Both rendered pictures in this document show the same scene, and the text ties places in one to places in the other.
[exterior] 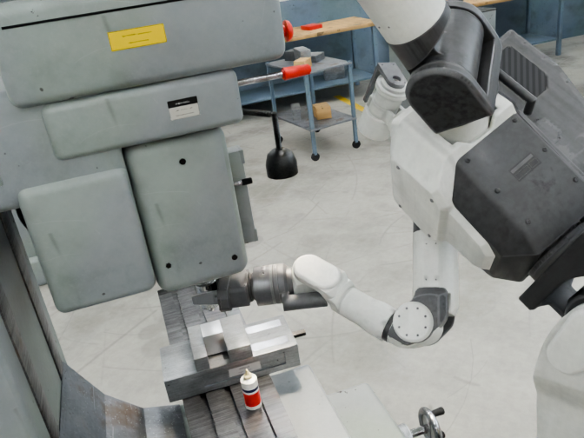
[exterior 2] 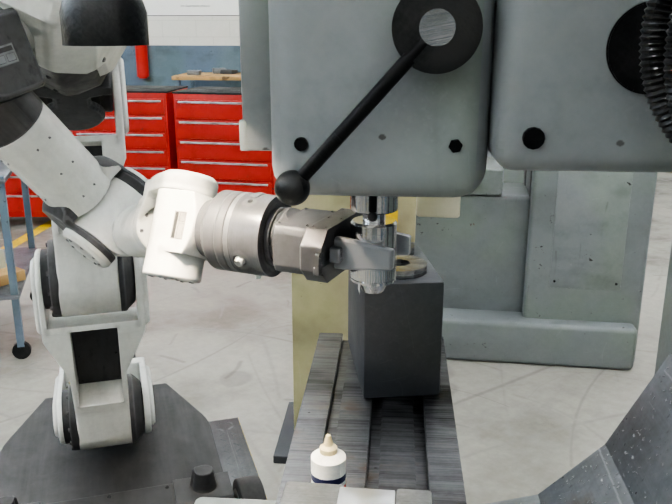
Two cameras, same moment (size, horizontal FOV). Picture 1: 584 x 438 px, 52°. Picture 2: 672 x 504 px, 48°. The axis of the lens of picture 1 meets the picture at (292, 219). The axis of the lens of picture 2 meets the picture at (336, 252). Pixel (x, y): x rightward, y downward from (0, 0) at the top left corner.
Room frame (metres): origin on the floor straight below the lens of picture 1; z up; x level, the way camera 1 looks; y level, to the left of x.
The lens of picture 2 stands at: (1.86, 0.42, 1.46)
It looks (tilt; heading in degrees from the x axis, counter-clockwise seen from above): 17 degrees down; 199
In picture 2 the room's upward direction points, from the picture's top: straight up
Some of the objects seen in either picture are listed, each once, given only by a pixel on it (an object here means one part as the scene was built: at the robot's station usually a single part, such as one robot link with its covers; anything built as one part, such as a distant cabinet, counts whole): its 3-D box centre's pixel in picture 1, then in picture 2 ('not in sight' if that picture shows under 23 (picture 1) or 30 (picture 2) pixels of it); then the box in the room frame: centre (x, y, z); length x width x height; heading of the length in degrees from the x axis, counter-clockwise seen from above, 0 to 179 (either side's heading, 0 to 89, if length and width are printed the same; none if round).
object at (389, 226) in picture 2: (205, 282); (373, 224); (1.14, 0.21, 1.26); 0.05 x 0.05 x 0.01
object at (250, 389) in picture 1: (250, 388); (328, 477); (1.14, 0.16, 0.96); 0.04 x 0.04 x 0.11
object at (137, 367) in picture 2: not in sight; (104, 401); (0.62, -0.54, 0.68); 0.21 x 0.20 x 0.13; 36
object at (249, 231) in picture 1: (240, 195); (260, 37); (1.17, 0.10, 1.45); 0.04 x 0.04 x 0.21; 15
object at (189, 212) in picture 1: (184, 197); (382, 10); (1.14, 0.21, 1.47); 0.21 x 0.19 x 0.32; 15
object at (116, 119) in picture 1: (142, 101); not in sight; (1.13, 0.25, 1.68); 0.34 x 0.24 x 0.10; 105
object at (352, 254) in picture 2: not in sight; (361, 256); (1.17, 0.21, 1.24); 0.06 x 0.02 x 0.03; 86
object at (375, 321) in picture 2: not in sight; (391, 311); (0.72, 0.12, 1.00); 0.22 x 0.12 x 0.20; 25
